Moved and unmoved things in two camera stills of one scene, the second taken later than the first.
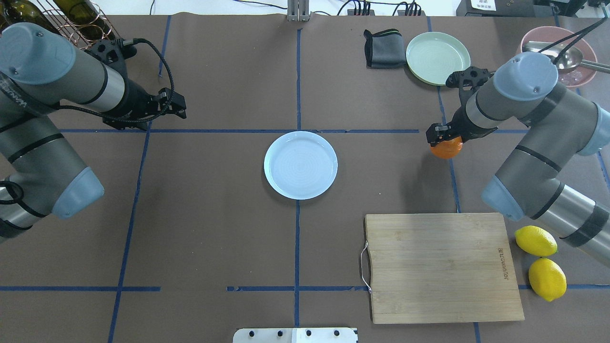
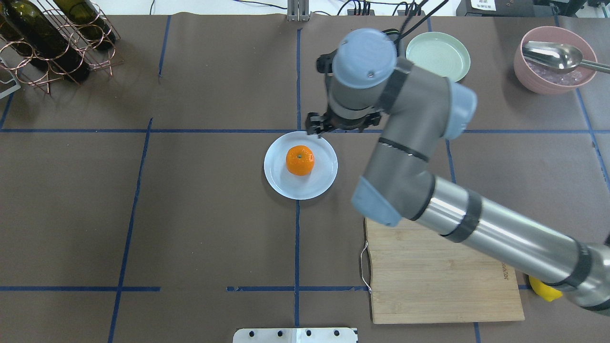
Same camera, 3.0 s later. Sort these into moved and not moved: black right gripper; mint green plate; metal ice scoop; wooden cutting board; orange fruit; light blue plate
Moved: orange fruit; black right gripper
Not moved: mint green plate; light blue plate; metal ice scoop; wooden cutting board
